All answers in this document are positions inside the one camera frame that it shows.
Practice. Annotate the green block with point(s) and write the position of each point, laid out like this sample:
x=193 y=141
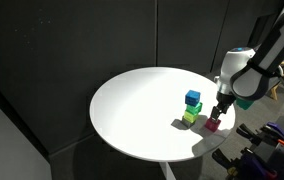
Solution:
x=195 y=109

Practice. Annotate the purple orange spring clamp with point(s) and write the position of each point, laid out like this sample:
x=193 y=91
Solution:
x=275 y=133
x=248 y=165

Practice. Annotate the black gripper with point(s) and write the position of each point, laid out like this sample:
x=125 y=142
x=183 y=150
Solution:
x=225 y=99

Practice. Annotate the yellow-green block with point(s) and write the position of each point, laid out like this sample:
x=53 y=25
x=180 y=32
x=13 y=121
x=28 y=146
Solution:
x=190 y=116

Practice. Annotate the white table pedestal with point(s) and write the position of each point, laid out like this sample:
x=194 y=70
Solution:
x=168 y=171

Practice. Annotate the blue block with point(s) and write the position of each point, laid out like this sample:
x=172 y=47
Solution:
x=192 y=97

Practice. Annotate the pink block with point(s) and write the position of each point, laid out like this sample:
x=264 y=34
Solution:
x=212 y=126

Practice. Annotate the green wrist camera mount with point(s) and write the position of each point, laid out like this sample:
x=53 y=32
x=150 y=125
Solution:
x=244 y=104

